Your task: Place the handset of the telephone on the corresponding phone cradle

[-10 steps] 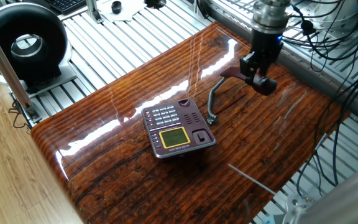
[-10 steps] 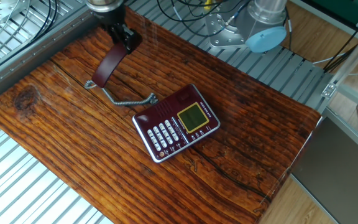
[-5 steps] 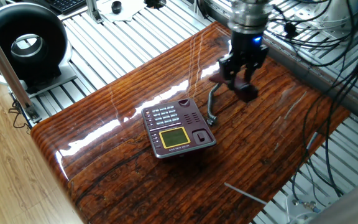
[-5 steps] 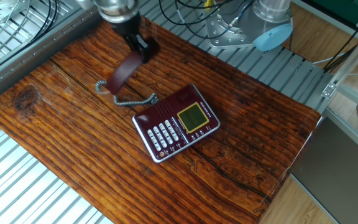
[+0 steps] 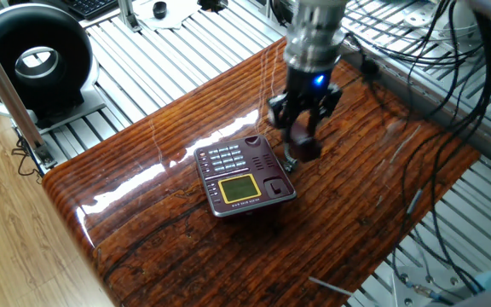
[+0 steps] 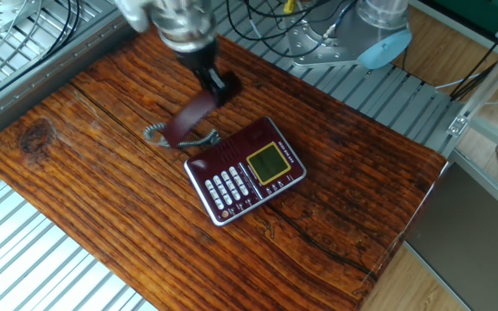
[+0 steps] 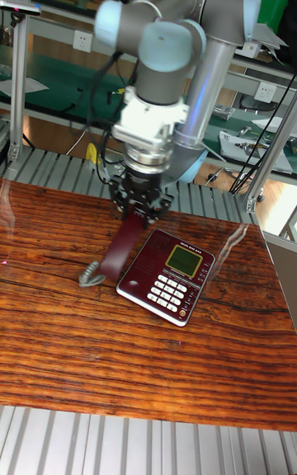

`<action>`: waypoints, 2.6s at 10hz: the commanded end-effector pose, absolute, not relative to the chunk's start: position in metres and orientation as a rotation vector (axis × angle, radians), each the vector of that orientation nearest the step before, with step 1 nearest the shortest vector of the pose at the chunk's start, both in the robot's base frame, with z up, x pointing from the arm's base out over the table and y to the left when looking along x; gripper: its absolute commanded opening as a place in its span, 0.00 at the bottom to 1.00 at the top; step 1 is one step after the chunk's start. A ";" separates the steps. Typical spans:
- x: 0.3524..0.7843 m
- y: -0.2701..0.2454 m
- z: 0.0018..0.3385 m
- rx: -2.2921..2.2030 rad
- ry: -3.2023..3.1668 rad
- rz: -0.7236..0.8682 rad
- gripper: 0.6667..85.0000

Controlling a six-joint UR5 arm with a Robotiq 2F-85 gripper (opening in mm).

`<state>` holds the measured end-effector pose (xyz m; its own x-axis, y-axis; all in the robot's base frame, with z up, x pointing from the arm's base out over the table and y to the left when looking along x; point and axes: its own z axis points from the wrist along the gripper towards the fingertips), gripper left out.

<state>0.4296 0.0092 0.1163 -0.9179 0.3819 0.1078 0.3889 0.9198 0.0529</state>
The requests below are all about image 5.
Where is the glossy wood-grain board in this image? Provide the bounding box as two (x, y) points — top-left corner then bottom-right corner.
(42, 38), (482, 307)

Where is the white cable tie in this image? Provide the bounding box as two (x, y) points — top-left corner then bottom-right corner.
(308, 275), (354, 298)

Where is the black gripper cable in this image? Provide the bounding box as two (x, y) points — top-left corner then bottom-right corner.
(341, 32), (383, 82)

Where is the maroon telephone base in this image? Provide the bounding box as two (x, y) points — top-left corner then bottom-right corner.
(193, 134), (297, 218)

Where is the grey square plate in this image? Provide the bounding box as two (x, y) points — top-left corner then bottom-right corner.
(34, 87), (108, 136)

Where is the small black clamp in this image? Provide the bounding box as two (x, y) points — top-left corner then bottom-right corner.
(197, 0), (229, 13)

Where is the short aluminium upright profile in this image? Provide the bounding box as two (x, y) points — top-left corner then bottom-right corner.
(116, 0), (143, 34)

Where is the white paper sheet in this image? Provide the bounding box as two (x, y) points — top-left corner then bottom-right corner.
(133, 0), (204, 31)

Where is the maroon telephone handset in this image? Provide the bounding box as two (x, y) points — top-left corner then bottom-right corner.
(287, 121), (323, 163)

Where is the silver corner bracket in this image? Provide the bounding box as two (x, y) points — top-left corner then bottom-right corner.
(34, 142), (58, 170)

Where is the black computer keyboard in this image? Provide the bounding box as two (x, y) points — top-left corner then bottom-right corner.
(60, 0), (119, 20)

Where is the aluminium frame post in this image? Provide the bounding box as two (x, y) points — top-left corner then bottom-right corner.
(0, 19), (57, 170)

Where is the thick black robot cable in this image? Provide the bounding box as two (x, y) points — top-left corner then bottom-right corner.
(398, 12), (491, 295)

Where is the silver round mounting plate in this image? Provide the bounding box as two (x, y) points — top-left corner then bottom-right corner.
(402, 0), (485, 48)

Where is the black cable with silver plug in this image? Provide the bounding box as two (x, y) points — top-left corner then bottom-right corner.
(392, 187), (442, 299)

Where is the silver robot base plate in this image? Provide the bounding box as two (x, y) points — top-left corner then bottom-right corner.
(392, 268), (464, 307)

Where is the small black cap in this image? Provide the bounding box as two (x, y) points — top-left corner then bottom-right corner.
(152, 1), (168, 20)

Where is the grey telephone cord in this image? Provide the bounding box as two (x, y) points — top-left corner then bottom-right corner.
(281, 142), (300, 172)

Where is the thin black cable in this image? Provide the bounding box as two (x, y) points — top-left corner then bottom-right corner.
(10, 127), (44, 184)

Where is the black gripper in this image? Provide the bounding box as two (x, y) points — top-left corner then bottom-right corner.
(265, 66), (344, 143)

